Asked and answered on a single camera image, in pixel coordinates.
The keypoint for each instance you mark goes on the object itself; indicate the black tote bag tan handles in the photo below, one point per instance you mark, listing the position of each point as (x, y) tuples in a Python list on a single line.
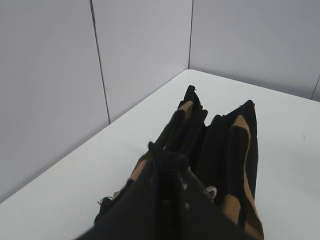
[(216, 154)]

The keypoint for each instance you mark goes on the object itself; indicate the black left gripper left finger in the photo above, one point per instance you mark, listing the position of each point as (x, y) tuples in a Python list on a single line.
[(135, 216)]

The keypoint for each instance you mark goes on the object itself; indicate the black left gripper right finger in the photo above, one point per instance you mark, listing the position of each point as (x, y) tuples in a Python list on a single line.
[(198, 217)]

